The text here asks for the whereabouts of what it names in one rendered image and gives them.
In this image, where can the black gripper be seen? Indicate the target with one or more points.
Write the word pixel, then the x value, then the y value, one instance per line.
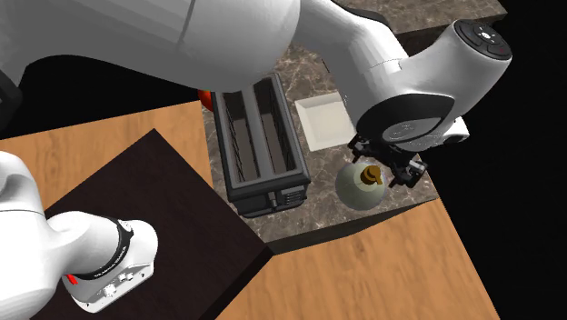
pixel 386 155

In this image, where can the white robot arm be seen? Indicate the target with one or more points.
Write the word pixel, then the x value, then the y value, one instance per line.
pixel 230 40

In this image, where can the grey round bottle brown stopper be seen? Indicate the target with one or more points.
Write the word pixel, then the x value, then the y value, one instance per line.
pixel 359 195

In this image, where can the white square plate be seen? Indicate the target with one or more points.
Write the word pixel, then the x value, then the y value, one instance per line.
pixel 325 122

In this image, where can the dark grey two-slot toaster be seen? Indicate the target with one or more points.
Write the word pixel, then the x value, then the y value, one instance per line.
pixel 261 177

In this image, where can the red round object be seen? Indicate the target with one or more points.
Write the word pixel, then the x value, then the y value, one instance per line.
pixel 205 101

